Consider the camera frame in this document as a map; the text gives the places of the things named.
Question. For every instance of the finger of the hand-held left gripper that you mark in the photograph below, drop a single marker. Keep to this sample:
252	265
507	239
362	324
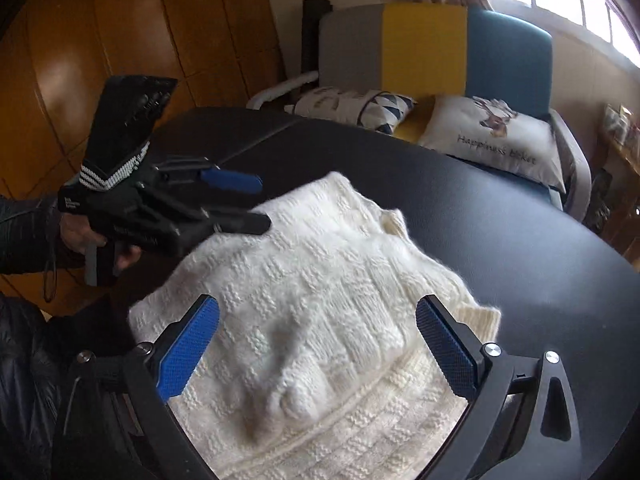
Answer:
240	222
230	180

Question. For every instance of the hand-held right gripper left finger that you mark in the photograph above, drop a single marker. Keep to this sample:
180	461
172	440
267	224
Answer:
190	350

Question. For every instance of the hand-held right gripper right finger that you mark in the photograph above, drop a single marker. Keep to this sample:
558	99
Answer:
445	345

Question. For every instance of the cream knit sweater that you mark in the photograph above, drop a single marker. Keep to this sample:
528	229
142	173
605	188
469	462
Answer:
310	300

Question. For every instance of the person's left forearm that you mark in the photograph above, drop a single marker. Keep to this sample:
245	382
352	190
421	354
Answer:
27	235

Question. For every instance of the person's left hand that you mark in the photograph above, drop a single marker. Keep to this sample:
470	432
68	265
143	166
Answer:
72	235

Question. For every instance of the white blue patterned pillow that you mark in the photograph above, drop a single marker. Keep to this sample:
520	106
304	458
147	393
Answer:
350	105

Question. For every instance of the black puffer jacket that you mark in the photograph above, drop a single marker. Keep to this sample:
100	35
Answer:
25	385

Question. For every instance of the grey printed pillow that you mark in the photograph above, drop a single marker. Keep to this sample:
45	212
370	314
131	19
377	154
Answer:
495	135

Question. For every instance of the grey yellow blue sofa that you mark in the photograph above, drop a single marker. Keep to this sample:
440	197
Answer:
425	45

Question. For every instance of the cluttered wooden desk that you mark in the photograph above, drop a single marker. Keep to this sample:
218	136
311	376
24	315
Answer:
617	160

